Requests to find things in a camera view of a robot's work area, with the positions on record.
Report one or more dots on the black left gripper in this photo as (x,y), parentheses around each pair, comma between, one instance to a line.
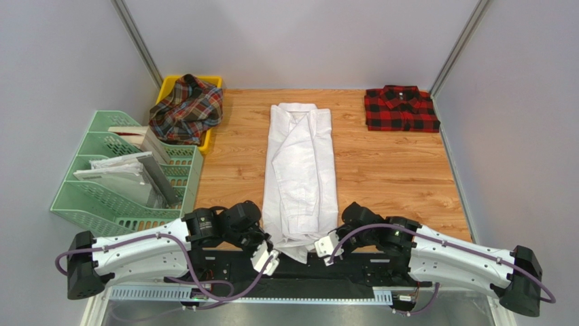
(262,237)

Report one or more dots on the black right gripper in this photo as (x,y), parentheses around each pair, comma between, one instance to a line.
(343,244)

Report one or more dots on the white long sleeve shirt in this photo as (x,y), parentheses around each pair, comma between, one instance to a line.
(300,200)

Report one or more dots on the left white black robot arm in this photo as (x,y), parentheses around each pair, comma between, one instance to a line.
(93,264)

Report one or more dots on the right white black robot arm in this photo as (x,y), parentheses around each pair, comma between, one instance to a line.
(513,277)

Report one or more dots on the papers in file rack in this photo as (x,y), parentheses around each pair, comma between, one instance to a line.
(131,165)

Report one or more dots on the green mesh file rack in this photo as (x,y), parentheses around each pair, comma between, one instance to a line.
(95,208)

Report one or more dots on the red black plaid folded shirt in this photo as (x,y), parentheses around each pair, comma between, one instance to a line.
(400,108)

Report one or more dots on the multicolour plaid shirt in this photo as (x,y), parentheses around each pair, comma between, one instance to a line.
(185,110)

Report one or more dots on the yellow plastic bin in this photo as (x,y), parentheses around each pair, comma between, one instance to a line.
(206,113)

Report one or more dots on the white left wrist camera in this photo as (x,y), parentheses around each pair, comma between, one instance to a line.
(265,260)

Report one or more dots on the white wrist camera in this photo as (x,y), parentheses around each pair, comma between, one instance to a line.
(265,260)
(326,245)

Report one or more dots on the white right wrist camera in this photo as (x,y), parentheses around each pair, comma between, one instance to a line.
(326,245)

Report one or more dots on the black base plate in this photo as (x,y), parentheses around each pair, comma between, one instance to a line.
(353,277)

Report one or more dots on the aluminium rail frame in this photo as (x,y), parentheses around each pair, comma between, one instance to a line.
(160,303)

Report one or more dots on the right aluminium corner post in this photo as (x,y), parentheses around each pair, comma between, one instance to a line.
(464,38)

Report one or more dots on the aluminium corner post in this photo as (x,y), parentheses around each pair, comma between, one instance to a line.
(138,41)
(464,38)

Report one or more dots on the left aluminium corner post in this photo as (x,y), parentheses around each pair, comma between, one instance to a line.
(138,41)

